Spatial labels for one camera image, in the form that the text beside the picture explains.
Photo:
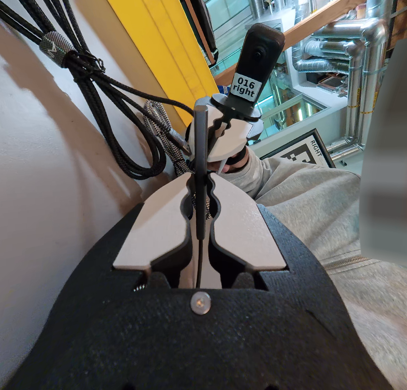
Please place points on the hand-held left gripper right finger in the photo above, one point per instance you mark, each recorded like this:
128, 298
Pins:
244, 234

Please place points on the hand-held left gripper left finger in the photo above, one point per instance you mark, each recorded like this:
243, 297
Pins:
152, 231

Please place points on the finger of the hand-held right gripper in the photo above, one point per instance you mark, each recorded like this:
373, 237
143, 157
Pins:
232, 141
217, 116

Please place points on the dark grey usb hub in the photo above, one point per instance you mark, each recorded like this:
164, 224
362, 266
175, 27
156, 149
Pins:
201, 148

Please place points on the yellow plastic box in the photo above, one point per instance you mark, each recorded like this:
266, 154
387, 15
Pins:
152, 30

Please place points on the person's right forearm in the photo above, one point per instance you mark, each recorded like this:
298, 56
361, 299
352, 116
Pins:
302, 189

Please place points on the white desk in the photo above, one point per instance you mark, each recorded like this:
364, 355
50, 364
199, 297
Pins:
38, 180

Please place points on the person's right hand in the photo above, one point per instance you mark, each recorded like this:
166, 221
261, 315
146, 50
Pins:
230, 171

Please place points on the wooden beam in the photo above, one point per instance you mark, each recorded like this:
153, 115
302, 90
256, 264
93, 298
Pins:
305, 24

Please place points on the black bag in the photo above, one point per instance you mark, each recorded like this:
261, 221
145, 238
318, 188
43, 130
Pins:
203, 30

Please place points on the black framed marker sign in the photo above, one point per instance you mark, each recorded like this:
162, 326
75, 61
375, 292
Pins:
305, 151

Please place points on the silver pipe cluster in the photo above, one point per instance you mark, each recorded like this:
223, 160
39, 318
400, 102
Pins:
359, 94

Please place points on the person's grey jacket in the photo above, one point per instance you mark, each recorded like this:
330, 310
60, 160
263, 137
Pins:
375, 316

